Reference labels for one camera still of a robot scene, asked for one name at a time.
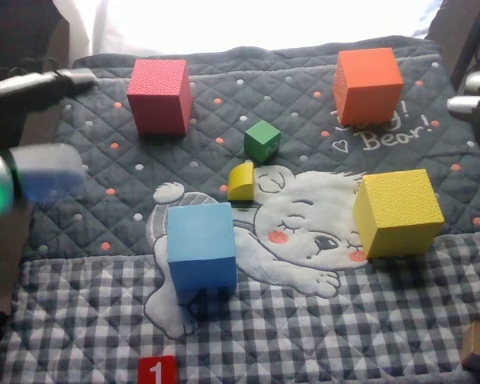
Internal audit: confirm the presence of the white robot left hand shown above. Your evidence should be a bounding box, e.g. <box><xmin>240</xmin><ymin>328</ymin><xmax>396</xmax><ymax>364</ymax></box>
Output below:
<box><xmin>0</xmin><ymin>66</ymin><xmax>98</xmax><ymax>112</ymax></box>

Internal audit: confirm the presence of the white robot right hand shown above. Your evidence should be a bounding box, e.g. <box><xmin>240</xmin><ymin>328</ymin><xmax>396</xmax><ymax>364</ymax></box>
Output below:
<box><xmin>446</xmin><ymin>62</ymin><xmax>480</xmax><ymax>118</ymax></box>

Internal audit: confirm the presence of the large yellow cube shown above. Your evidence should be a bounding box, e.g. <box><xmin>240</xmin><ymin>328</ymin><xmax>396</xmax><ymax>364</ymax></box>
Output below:
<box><xmin>353</xmin><ymin>168</ymin><xmax>445</xmax><ymax>259</ymax></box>

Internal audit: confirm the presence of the light blue cube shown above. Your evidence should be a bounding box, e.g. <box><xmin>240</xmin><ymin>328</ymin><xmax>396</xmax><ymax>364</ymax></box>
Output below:
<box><xmin>166</xmin><ymin>202</ymin><xmax>238</xmax><ymax>298</ymax></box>

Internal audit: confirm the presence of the large orange cube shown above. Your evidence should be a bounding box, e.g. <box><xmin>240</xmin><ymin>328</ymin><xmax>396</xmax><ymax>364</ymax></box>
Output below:
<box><xmin>332</xmin><ymin>46</ymin><xmax>404</xmax><ymax>127</ymax></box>

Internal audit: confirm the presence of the large pink-red block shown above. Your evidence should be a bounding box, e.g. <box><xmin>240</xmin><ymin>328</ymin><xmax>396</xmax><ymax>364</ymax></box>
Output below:
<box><xmin>126</xmin><ymin>58</ymin><xmax>194</xmax><ymax>137</ymax></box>

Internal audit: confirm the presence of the yellow half-round block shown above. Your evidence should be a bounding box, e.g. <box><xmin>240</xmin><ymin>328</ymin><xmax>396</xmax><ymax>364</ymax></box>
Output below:
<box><xmin>226</xmin><ymin>160</ymin><xmax>257</xmax><ymax>202</ymax></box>

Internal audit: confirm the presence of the small red cube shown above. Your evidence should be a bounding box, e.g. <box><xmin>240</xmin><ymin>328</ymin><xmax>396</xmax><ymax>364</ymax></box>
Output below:
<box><xmin>138</xmin><ymin>354</ymin><xmax>179</xmax><ymax>384</ymax></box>

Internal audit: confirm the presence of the grey quilt with bear print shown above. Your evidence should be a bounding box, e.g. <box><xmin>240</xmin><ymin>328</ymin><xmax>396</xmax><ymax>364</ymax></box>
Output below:
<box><xmin>0</xmin><ymin>39</ymin><xmax>480</xmax><ymax>384</ymax></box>

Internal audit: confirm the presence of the small green cube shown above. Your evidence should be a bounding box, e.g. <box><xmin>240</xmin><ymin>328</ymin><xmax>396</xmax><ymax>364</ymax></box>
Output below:
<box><xmin>243</xmin><ymin>120</ymin><xmax>282</xmax><ymax>164</ymax></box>

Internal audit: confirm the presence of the dark frame post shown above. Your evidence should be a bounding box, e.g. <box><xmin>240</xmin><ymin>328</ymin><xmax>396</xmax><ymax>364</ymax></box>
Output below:
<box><xmin>450</xmin><ymin>0</ymin><xmax>480</xmax><ymax>93</ymax></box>

